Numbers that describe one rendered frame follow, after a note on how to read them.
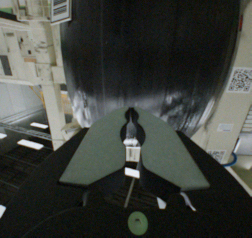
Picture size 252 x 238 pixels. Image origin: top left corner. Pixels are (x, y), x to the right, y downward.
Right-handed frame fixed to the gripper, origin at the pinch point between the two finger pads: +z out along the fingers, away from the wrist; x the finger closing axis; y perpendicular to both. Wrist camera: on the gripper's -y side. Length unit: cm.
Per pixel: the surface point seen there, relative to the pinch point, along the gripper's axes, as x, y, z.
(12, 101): -868, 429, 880
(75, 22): -7.8, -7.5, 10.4
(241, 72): 33.0, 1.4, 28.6
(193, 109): 10.7, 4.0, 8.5
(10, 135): -892, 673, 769
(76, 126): -34, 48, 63
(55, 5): -11.0, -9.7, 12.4
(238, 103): 35.5, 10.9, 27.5
